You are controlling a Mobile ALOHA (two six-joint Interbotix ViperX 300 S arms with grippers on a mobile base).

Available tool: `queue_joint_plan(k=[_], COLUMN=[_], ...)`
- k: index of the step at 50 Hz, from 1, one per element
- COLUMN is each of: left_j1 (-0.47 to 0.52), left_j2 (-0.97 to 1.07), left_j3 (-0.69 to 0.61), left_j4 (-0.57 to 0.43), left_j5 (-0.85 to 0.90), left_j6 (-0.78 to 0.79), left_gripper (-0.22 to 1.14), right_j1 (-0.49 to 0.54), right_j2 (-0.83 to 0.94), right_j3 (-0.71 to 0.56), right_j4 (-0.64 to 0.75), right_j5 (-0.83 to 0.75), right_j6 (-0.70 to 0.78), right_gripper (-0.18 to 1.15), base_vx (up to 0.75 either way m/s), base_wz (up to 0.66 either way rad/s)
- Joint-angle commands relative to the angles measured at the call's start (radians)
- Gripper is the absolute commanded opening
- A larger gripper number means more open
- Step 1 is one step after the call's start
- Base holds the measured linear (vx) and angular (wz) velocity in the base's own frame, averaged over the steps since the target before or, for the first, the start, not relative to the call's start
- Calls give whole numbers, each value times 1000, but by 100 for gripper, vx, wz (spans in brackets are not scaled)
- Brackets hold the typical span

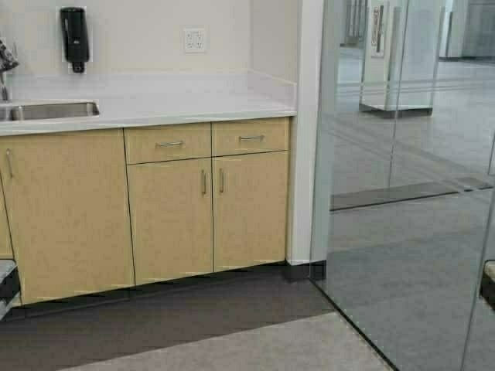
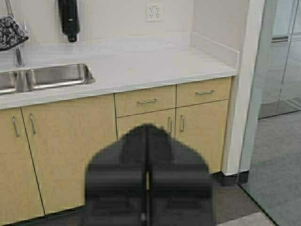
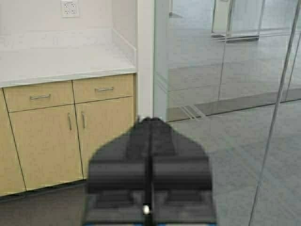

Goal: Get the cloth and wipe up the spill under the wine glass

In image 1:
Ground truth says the black grey patterned cloth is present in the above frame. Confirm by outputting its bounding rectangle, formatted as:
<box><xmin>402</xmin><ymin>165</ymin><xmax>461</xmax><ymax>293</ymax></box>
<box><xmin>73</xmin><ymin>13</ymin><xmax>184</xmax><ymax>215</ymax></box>
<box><xmin>0</xmin><ymin>39</ymin><xmax>19</xmax><ymax>73</ymax></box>

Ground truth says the robot base right corner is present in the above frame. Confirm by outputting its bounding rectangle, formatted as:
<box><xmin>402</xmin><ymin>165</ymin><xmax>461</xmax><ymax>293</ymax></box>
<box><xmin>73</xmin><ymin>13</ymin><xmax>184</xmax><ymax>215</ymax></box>
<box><xmin>480</xmin><ymin>260</ymin><xmax>494</xmax><ymax>305</ymax></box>

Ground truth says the robot base left corner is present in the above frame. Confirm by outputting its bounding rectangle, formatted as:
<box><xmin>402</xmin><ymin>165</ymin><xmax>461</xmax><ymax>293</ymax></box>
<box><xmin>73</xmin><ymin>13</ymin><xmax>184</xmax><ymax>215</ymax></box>
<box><xmin>1</xmin><ymin>259</ymin><xmax>21</xmax><ymax>321</ymax></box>

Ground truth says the light wood base cabinet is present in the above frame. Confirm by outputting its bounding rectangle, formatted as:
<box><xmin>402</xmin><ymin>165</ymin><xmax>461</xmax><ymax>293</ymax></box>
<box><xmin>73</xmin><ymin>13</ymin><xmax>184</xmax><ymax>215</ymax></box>
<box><xmin>1</xmin><ymin>117</ymin><xmax>290</xmax><ymax>305</ymax></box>

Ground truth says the stainless steel double sink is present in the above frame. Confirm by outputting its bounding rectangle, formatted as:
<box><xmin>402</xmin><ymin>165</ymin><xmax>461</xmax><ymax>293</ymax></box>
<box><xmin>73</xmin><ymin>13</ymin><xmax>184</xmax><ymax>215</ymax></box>
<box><xmin>1</xmin><ymin>101</ymin><xmax>100</xmax><ymax>121</ymax></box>

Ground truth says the chrome pull-down kitchen faucet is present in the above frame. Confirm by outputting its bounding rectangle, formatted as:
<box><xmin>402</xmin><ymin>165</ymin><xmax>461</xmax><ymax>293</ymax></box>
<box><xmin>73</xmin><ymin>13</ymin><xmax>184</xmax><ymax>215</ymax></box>
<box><xmin>1</xmin><ymin>71</ymin><xmax>9</xmax><ymax>101</ymax></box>

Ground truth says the right door steel handle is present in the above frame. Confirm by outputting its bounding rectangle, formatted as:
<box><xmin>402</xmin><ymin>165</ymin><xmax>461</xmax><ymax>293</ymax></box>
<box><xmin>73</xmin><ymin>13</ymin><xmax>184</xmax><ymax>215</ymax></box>
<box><xmin>219</xmin><ymin>168</ymin><xmax>225</xmax><ymax>194</ymax></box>

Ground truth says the door steel handle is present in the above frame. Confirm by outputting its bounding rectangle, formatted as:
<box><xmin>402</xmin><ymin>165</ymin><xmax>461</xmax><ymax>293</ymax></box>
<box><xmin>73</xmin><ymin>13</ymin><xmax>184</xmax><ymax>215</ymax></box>
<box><xmin>219</xmin><ymin>168</ymin><xmax>225</xmax><ymax>194</ymax></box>
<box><xmin>201</xmin><ymin>170</ymin><xmax>207</xmax><ymax>195</ymax></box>

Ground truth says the left door steel handle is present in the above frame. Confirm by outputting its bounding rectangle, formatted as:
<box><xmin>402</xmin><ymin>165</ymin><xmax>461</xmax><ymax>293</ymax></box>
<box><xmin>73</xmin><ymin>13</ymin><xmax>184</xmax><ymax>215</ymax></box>
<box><xmin>201</xmin><ymin>170</ymin><xmax>207</xmax><ymax>195</ymax></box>

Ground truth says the right drawer steel handle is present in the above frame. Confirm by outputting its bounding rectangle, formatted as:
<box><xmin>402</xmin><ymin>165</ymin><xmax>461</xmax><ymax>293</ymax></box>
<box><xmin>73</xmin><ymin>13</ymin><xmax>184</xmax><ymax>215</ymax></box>
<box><xmin>238</xmin><ymin>135</ymin><xmax>265</xmax><ymax>141</ymax></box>

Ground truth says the drawer steel handle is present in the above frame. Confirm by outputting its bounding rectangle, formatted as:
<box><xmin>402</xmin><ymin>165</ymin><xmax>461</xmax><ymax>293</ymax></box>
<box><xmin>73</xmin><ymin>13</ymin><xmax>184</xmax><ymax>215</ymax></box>
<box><xmin>238</xmin><ymin>135</ymin><xmax>265</xmax><ymax>141</ymax></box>
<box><xmin>155</xmin><ymin>141</ymin><xmax>184</xmax><ymax>148</ymax></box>

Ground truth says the left drawer steel handle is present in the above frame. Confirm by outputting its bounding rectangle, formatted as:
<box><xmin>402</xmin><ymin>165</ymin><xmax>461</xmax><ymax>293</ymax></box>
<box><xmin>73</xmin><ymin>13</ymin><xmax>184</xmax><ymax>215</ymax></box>
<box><xmin>155</xmin><ymin>141</ymin><xmax>184</xmax><ymax>148</ymax></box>

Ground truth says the glass partition wall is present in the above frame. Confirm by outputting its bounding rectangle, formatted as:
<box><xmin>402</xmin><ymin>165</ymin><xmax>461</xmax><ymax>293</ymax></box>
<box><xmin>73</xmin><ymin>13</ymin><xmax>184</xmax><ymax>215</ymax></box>
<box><xmin>311</xmin><ymin>1</ymin><xmax>494</xmax><ymax>370</ymax></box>

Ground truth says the white wall power outlet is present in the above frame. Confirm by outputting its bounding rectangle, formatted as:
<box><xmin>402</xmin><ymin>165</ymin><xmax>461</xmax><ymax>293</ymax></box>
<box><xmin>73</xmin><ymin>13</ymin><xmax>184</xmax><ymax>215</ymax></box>
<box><xmin>184</xmin><ymin>28</ymin><xmax>206</xmax><ymax>53</ymax></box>

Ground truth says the black wall soap dispenser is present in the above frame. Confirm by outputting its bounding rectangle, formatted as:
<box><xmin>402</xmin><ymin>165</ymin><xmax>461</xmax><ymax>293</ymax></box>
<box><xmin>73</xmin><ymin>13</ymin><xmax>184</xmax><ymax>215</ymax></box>
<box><xmin>60</xmin><ymin>7</ymin><xmax>90</xmax><ymax>74</ymax></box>

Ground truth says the sink cabinet steel handle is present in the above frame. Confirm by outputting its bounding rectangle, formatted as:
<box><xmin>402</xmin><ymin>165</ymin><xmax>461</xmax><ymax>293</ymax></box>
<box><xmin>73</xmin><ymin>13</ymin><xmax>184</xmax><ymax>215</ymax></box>
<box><xmin>5</xmin><ymin>148</ymin><xmax>14</xmax><ymax>179</ymax></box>

